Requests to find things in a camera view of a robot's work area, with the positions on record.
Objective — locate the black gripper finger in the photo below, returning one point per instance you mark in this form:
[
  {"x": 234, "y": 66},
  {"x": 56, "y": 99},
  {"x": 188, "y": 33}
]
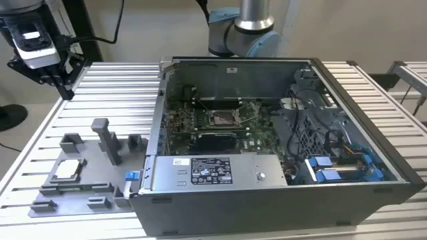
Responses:
[
  {"x": 31, "y": 75},
  {"x": 67, "y": 87}
]

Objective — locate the silver CPU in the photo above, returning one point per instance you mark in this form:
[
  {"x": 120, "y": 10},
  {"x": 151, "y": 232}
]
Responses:
[{"x": 68, "y": 170}]

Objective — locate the CPU socket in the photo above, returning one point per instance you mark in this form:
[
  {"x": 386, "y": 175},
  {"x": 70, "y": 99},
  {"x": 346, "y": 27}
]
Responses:
[{"x": 223, "y": 120}]

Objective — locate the black round stand base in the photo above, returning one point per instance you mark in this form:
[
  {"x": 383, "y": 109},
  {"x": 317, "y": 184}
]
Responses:
[{"x": 11, "y": 116}]

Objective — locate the grey plastic parts rack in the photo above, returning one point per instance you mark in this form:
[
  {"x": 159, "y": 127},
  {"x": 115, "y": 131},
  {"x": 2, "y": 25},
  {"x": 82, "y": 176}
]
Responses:
[{"x": 96, "y": 175}]

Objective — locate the green RAM stick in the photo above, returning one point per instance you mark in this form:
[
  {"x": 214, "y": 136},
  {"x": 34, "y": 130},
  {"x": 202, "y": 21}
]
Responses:
[{"x": 76, "y": 186}]

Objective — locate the blue case latch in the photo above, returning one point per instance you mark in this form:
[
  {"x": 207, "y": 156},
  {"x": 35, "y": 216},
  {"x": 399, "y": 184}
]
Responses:
[{"x": 131, "y": 175}]

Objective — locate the green motherboard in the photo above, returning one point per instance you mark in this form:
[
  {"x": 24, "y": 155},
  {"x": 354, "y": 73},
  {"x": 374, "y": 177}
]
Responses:
[{"x": 260, "y": 140}]

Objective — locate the silver power supply unit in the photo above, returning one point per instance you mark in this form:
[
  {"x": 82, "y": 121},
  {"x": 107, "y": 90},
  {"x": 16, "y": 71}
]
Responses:
[{"x": 267, "y": 170}]

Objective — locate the open grey PC case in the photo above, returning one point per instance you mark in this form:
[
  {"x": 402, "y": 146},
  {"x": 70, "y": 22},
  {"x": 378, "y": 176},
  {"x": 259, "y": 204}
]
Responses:
[{"x": 234, "y": 212}]

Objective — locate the perforated metal drive cage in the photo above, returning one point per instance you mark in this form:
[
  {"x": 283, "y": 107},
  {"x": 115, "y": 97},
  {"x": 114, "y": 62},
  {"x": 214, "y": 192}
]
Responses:
[{"x": 310, "y": 130}]

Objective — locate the blue disk carrier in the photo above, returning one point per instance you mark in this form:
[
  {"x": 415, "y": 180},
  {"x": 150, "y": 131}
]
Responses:
[
  {"x": 330, "y": 175},
  {"x": 322, "y": 161}
]

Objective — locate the black box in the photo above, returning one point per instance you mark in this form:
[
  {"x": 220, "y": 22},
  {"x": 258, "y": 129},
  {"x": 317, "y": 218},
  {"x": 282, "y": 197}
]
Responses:
[{"x": 383, "y": 81}]

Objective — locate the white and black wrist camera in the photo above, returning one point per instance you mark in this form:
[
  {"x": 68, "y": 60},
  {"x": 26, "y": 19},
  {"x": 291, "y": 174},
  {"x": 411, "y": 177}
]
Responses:
[{"x": 36, "y": 56}]

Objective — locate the black upright post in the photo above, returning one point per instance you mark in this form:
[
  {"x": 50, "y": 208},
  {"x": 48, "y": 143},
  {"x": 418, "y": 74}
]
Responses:
[{"x": 90, "y": 30}]

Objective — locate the blue plastic bracket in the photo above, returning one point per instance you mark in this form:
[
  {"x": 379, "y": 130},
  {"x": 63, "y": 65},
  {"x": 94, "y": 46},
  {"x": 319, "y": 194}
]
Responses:
[{"x": 370, "y": 165}]

